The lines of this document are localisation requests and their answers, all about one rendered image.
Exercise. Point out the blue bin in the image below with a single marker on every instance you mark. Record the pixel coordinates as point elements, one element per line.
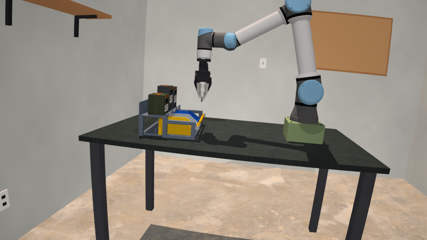
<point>190,113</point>

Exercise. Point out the yellow open bin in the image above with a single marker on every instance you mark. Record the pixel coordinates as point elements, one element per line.
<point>175,128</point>

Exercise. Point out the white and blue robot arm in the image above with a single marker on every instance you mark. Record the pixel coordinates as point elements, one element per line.
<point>299,14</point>

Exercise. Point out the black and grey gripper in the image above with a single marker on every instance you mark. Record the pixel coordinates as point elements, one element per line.
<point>202,76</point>

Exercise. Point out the grey metal shelf rack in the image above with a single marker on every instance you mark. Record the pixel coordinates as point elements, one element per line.
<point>153,129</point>

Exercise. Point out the olive green storage case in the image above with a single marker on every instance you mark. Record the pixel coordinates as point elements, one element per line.
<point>158,103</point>

